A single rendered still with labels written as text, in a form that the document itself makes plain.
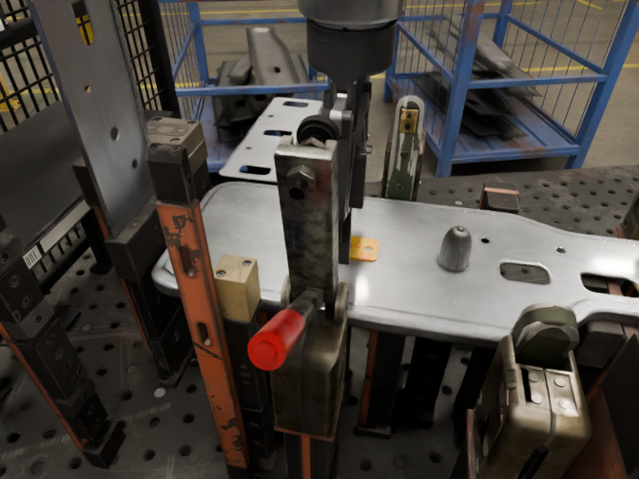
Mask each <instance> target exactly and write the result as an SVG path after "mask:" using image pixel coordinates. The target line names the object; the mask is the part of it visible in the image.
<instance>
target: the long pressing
mask: <svg viewBox="0 0 639 479"><path fill-rule="evenodd" d="M200 207H201V211H202V216H203V225H204V230H205V234H206V239H207V244H208V249H209V254H210V258H211V263H212V268H213V271H214V269H215V267H216V266H217V264H218V262H219V260H220V259H221V257H222V255H223V254H227V255H233V256H239V257H246V258H252V259H257V263H258V271H259V280H260V288H261V300H262V304H261V307H260V309H259V311H262V312H267V313H273V314H277V313H278V312H279V311H280V308H281V287H282V284H283V281H284V279H285V276H286V275H287V274H288V273H289V271H288V264H287V256H286V249H285V242H284V234H283V227H282V220H281V206H280V199H279V191H278V186H277V185H271V184H263V183H254V182H224V183H221V184H218V185H216V186H215V187H213V188H211V189H210V190H209V191H208V192H207V193H206V194H205V196H204V197H203V199H202V200H201V202H200ZM457 225H460V226H464V227H466V228H467V229H468V230H469V231H470V232H471V235H472V239H473V246H472V250H471V254H470V257H469V260H468V266H467V268H466V269H465V270H464V271H462V272H450V271H447V270H445V269H443V268H442V267H441V266H440V265H439V264H438V261H437V260H438V257H439V253H440V248H441V244H442V241H443V238H444V236H445V234H446V233H447V231H448V230H449V229H450V228H452V227H453V226H457ZM351 236H353V237H361V238H367V239H375V240H378V241H379V248H378V258H377V260H376V261H374V262H370V261H363V260H356V259H350V261H349V264H348V265H345V264H339V282H340V281H346V282H349V283H350V290H349V299H348V324H347V326H353V327H360V328H365V329H371V330H377V331H382V332H388V333H394V334H400V335H410V336H416V337H422V338H428V339H433V340H439V341H445V342H451V343H456V344H462V345H468V346H474V347H479V348H485V349H491V350H496V349H497V347H498V344H499V342H500V340H501V338H502V337H503V336H504V335H508V334H509V333H510V331H511V329H512V328H513V326H514V324H515V322H516V321H517V319H518V317H519V316H520V314H521V312H522V310H523V309H524V308H526V307H527V306H529V305H532V304H535V303H538V302H557V303H562V304H565V305H567V306H569V307H571V308H572V309H573V310H574V311H575V314H576V321H577V327H578V328H580V327H581V326H582V325H584V324H586V323H589V322H592V321H599V320H603V321H611V322H618V323H624V324H630V325H637V326H639V297H637V298H635V297H621V296H615V295H608V294H600V293H595V292H591V291H589V290H588V289H586V288H585V287H584V285H583V283H582V279H581V276H582V275H591V276H598V277H605V278H619V279H624V280H628V281H630V282H631V283H633V284H634V286H635V288H636V290H637V292H638V295H639V240H633V239H618V238H610V237H602V236H595V235H587V234H579V233H573V232H568V231H564V230H561V229H558V228H555V227H552V226H549V225H547V224H544V223H541V222H538V221H535V220H531V219H528V218H525V217H522V216H518V215H515V214H511V213H504V212H495V211H488V210H479V209H472V208H463V207H455V206H448V205H439V204H431V203H423V202H415V201H400V200H392V199H383V198H376V197H367V196H364V203H363V207H362V209H358V208H353V209H352V228H351ZM481 240H488V241H489V242H488V243H484V242H482V241H481ZM556 249H563V250H564V251H565V253H559V252H557V251H556ZM504 263H507V264H514V265H521V266H528V267H535V268H540V269H542V270H544V271H545V272H546V274H547V277H548V281H549V284H547V285H540V284H533V283H527V282H520V281H512V280H507V279H505V278H503V277H502V276H501V274H500V265H501V264H504ZM151 277H152V280H153V283H154V285H155V287H156V288H157V289H158V290H159V291H160V292H161V293H163V294H165V295H168V296H172V297H180V293H179V290H178V286H177V282H176V279H175V276H174V272H173V269H172V265H171V261H170V258H169V254H168V251H167V248H166V249H165V251H164V252H163V254H162V255H161V256H160V258H159V259H158V261H157V262H156V263H155V265H154V267H153V269H152V271H151Z"/></svg>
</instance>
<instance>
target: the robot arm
mask: <svg viewBox="0 0 639 479"><path fill-rule="evenodd" d="M404 7H405V8H406V3H405V0H298V9H299V12H300V13H301V14H302V15H303V16H304V17H307V20H306V34H307V61H308V64H309V65H310V67H311V68H313V69H314V70H316V71H317V72H320V73H324V74H326V75H327V76H328V77H330V79H331V80H330V86H329V89H325V91H324V99H323V106H324V108H323V109H322V111H321V114H320V115H321V116H324V117H327V118H329V119H330V120H332V121H333V122H334V123H335V124H336V126H337V127H338V129H339V142H338V147H339V264H345V265H348V264H349V261H350V247H351V228H352V209H353V208H358V209H362V207H363V203H364V188H365V175H366V161H367V155H361V154H368V155H372V149H373V146H372V145H370V144H366V142H367V141H368V139H369V133H368V127H369V110H370V101H371V97H372V91H373V82H370V78H371V76H374V75H378V74H380V73H382V72H384V71H385V70H387V69H388V68H389V67H390V66H391V65H392V63H393V61H394V53H395V42H396V32H397V20H396V19H398V18H399V17H401V16H402V14H404Z"/></svg>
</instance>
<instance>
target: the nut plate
mask: <svg viewBox="0 0 639 479"><path fill-rule="evenodd" d="M364 248H371V249H372V251H369V252H367V251H365V250H364ZM378 248H379V241H378V240H377V239H367V238H361V237H353V236H351V247H350V259H356V260H363V261H370V262H374V261H376V260H377V258H378Z"/></svg>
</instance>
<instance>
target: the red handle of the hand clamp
mask: <svg viewBox="0 0 639 479"><path fill-rule="evenodd" d="M323 302H325V300H324V289H318V288H312V287H307V288H304V290H303V292H302V293H301V294H300V295H299V296H298V297H297V298H296V299H295V300H294V301H293V302H292V303H291V304H290V305H289V306H288V307H287V308H286V309H285V310H282V311H280V312H278V313H277V314H276V315H275V316H274V317H273V318H272V319H271V320H270V321H268V322H267V323H266V324H265V325H264V326H263V327H262V328H261V329H260V330H259V331H258V332H257V333H256V334H255V335H254V336H253V337H252V338H251V339H250V341H249V343H248V347H247V352H248V356H249V358H250V360H251V361H252V363H253V364H254V365H255V366H256V367H258V368H260V369H262V370H265V371H272V370H275V369H277V368H278V367H279V366H280V365H281V364H282V363H283V362H284V360H285V359H286V358H287V357H288V356H289V354H290V353H291V352H292V350H293V349H294V347H295V346H296V345H297V343H298V342H299V340H300V339H301V337H302V336H303V334H304V331H305V327H306V325H307V324H308V323H309V321H310V320H311V319H312V317H313V316H314V315H315V313H316V312H317V310H318V309H319V308H320V306H321V305H322V303H323Z"/></svg>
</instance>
